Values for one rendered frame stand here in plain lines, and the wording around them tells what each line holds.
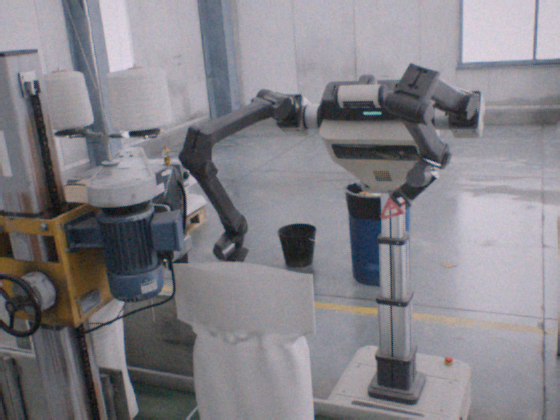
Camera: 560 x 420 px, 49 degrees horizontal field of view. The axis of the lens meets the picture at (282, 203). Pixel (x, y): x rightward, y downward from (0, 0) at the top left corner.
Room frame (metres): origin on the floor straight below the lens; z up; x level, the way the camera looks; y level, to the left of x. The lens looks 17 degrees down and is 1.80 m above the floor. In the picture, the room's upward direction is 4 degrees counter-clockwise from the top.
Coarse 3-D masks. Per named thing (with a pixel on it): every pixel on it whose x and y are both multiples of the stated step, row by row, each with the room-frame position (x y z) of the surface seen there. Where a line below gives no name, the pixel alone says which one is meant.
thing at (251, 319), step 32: (192, 288) 1.83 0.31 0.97; (224, 288) 1.75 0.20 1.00; (256, 288) 1.72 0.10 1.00; (288, 288) 1.71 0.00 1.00; (192, 320) 1.84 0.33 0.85; (224, 320) 1.76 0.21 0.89; (256, 320) 1.72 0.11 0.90; (288, 320) 1.71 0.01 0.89; (224, 352) 1.76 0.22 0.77; (256, 352) 1.72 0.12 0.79; (288, 352) 1.69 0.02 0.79; (224, 384) 1.75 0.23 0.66; (256, 384) 1.71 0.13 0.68; (288, 384) 1.68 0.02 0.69; (224, 416) 1.75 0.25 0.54; (256, 416) 1.70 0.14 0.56; (288, 416) 1.67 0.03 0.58
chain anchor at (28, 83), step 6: (24, 72) 1.58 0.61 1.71; (30, 72) 1.59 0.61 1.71; (24, 78) 1.57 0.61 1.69; (30, 78) 1.59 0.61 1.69; (24, 84) 1.57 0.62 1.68; (30, 84) 1.56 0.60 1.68; (36, 84) 1.59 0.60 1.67; (24, 90) 1.57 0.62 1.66; (30, 90) 1.56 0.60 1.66; (36, 90) 1.59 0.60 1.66; (42, 90) 1.59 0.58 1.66; (24, 96) 1.56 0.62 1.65; (30, 96) 1.58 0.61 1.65
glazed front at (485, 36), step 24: (480, 0) 9.14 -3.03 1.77; (504, 0) 9.02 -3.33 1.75; (528, 0) 8.90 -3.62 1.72; (552, 0) 8.78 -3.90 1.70; (480, 24) 9.14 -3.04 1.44; (504, 24) 9.01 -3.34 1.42; (528, 24) 8.89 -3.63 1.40; (552, 24) 8.77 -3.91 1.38; (480, 48) 9.14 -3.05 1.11; (504, 48) 9.01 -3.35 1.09; (528, 48) 8.89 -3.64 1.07; (552, 48) 8.76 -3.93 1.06
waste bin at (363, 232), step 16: (352, 192) 4.11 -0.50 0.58; (352, 208) 3.86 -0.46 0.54; (368, 208) 3.76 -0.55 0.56; (352, 224) 3.89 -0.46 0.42; (368, 224) 3.78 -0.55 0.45; (352, 240) 3.91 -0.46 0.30; (368, 240) 3.79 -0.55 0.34; (352, 256) 3.93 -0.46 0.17; (368, 256) 3.79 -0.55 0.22; (352, 272) 3.97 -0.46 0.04; (368, 272) 3.80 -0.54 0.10
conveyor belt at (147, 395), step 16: (144, 384) 2.23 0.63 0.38; (144, 400) 2.11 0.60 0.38; (160, 400) 2.10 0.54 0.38; (176, 400) 2.09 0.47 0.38; (192, 400) 2.09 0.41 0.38; (144, 416) 2.01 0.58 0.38; (160, 416) 2.00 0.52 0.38; (176, 416) 1.99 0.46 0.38; (192, 416) 1.98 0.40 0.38; (320, 416) 1.92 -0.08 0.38
